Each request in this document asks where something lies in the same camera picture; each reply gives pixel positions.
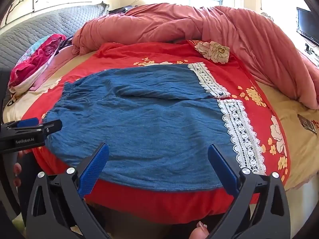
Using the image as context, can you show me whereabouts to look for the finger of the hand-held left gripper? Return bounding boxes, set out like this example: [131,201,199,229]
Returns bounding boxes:
[37,119,63,138]
[5,119,40,130]

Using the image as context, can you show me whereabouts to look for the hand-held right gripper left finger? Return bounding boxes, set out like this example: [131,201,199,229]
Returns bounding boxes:
[25,143,111,239]

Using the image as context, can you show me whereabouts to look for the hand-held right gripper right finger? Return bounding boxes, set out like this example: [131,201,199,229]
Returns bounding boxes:
[208,144,292,239]

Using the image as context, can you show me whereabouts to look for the blue denim pants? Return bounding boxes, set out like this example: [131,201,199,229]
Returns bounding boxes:
[42,62,267,192]

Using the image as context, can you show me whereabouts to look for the person's left hand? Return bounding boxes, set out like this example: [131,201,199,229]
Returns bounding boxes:
[12,151,25,187]

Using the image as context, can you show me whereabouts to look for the person's right hand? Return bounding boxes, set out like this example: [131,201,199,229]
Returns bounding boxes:
[189,221,210,239]

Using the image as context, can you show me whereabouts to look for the pink floral pillow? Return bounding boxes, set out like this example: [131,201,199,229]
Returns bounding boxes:
[7,33,75,95]

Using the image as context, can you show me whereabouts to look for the grey quilted headboard cover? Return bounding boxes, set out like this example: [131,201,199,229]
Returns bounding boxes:
[0,2,110,85]

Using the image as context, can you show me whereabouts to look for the red floral blanket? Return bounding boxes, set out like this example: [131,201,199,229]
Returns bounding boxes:
[21,40,291,223]

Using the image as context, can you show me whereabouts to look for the dark clothing pile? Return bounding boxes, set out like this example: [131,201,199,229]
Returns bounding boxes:
[108,5,136,15]

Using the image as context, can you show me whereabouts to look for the pink comforter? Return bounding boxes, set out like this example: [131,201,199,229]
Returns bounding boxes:
[72,3,319,110]

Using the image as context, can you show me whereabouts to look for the black flat screen television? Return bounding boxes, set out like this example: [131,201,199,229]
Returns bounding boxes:
[296,7,319,48]

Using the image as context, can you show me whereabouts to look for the branch wall painting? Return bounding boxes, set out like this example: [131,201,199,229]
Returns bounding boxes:
[0,0,30,28]

